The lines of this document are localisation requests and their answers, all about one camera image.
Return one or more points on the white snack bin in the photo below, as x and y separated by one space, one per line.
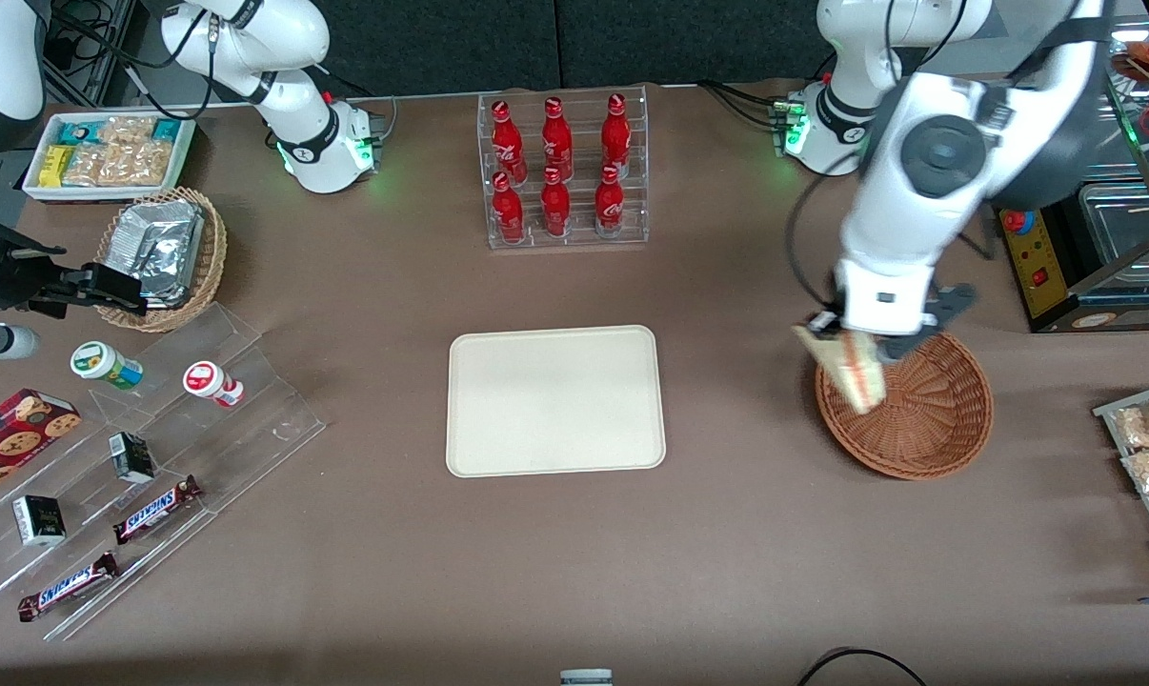
36 186

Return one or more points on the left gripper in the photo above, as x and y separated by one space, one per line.
827 324

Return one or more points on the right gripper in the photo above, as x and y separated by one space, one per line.
14 276

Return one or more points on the green lid yogurt cup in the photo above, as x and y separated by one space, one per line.
103 364

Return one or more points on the clear acrylic bottle rack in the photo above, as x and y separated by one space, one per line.
579 238

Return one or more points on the red cola bottle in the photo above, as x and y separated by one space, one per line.
609 205
615 133
508 210
508 143
556 138
555 205

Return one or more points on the triangle sandwich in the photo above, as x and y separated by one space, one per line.
851 372

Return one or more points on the tray of packaged snacks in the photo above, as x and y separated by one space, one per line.
1108 414

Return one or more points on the brown wicker basket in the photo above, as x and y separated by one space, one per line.
937 419

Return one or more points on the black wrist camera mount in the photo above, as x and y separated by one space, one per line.
954 303

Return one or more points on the clear bagged snack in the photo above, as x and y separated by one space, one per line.
127 129
122 164

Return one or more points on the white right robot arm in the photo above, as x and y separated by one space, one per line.
293 105

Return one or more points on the small black carton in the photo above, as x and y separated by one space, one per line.
132 457
38 520

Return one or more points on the steel pan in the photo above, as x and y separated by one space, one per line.
1122 224

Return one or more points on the snickers chocolate bar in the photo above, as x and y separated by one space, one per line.
68 587
155 510

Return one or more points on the red lid yogurt cup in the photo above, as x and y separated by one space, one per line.
208 381

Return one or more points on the red cookie box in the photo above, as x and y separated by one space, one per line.
8 433

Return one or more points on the cream plastic tray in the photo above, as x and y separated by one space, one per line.
555 400

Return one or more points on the clear acrylic stepped display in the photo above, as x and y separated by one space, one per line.
270 419

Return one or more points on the black yellow food warmer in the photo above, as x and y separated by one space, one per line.
1041 262

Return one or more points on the wicker basket with foil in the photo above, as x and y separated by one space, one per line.
208 257

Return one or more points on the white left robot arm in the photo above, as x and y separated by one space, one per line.
937 152

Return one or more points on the teal snack pack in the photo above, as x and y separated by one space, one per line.
79 131
166 130

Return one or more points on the small grey object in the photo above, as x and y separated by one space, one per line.
586 678

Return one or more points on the silver foil packs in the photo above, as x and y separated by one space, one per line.
160 248

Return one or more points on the yellow snack bar pack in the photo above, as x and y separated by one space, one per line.
53 165

